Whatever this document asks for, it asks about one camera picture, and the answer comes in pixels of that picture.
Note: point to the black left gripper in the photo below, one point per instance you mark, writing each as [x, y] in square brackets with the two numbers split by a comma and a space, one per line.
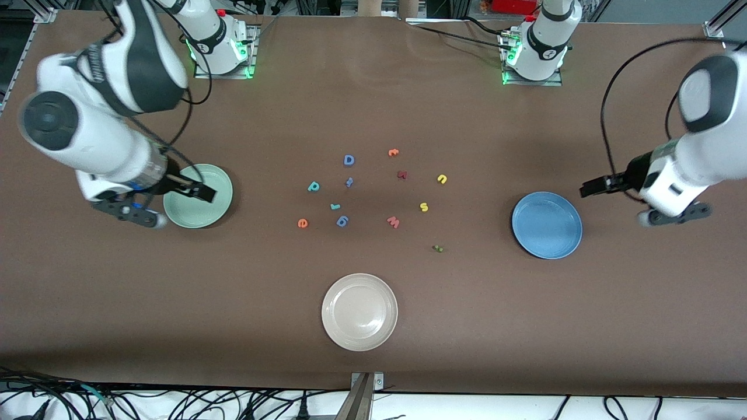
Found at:
[634, 171]

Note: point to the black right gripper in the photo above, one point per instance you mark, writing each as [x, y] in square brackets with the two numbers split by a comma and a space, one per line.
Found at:
[173, 182]

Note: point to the teal letter p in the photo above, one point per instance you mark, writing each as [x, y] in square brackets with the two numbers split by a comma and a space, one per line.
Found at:
[313, 187]

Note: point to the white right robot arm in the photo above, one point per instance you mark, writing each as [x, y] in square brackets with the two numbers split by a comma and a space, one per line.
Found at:
[105, 140]

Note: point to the light green plate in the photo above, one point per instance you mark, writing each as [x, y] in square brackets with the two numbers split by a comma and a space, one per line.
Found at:
[198, 213]

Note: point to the blue plate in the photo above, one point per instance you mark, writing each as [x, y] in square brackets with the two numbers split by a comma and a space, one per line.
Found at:
[548, 230]

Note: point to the blue digit six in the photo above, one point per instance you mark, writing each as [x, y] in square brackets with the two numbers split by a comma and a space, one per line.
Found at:
[339, 220]

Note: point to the blue letter D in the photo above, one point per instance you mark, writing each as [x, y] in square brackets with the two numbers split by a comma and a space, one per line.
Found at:
[345, 160]

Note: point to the pink letter w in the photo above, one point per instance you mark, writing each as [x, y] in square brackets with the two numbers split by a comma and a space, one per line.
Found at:
[393, 222]

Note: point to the beige plate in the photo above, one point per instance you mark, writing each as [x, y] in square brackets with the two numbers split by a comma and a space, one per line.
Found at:
[359, 315]

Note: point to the red box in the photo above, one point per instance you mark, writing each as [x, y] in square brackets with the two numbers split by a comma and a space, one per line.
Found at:
[513, 6]

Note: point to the black power plug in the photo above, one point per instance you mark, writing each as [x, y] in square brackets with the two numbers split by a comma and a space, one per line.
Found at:
[302, 411]

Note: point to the grey metal bar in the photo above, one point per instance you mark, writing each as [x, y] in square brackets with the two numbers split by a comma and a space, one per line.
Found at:
[357, 402]

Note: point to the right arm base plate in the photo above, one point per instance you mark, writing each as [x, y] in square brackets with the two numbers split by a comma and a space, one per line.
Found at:
[204, 74]

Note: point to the aluminium frame profile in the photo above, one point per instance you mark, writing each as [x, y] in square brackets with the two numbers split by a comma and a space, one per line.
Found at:
[45, 14]
[721, 17]

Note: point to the silver table clamp bracket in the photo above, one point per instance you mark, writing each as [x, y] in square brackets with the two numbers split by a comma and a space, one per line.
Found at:
[378, 380]

